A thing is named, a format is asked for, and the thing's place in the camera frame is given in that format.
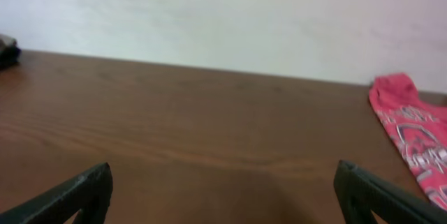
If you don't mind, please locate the red printed t-shirt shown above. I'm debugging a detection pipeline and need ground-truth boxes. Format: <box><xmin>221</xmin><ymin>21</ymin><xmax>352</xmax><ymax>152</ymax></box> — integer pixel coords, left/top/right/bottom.
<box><xmin>369</xmin><ymin>73</ymin><xmax>446</xmax><ymax>210</ymax></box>

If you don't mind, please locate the black folded garment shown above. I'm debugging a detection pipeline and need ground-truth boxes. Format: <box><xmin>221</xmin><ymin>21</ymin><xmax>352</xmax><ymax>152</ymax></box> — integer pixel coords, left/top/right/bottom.
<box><xmin>0</xmin><ymin>34</ymin><xmax>22</xmax><ymax>70</ymax></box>

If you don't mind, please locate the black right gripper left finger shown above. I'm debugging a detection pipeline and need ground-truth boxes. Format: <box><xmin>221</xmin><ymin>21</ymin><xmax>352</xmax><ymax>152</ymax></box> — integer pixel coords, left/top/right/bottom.
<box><xmin>1</xmin><ymin>163</ymin><xmax>113</xmax><ymax>224</ymax></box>

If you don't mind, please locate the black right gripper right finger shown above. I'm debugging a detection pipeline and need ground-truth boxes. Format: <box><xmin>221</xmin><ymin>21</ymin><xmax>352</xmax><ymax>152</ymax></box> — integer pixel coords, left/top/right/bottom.
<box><xmin>333</xmin><ymin>160</ymin><xmax>446</xmax><ymax>224</ymax></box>

